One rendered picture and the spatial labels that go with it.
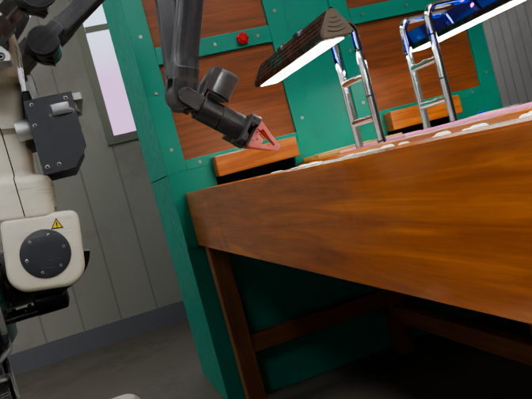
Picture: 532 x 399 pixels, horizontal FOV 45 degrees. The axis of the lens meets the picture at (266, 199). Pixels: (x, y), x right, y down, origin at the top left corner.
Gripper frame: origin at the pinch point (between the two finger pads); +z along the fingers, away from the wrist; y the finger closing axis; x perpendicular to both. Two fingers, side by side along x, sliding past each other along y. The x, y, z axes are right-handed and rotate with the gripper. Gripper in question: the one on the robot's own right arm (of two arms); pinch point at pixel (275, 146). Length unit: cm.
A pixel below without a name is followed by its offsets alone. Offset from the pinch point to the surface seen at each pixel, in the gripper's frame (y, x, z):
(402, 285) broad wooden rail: -69, 24, 6
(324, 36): 0.0, -29.1, -0.3
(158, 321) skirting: 253, 72, 41
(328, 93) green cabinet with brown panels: 79, -45, 29
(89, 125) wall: 257, -17, -46
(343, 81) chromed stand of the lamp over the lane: 37, -36, 20
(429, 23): 22, -58, 32
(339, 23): 0.0, -34.0, 1.7
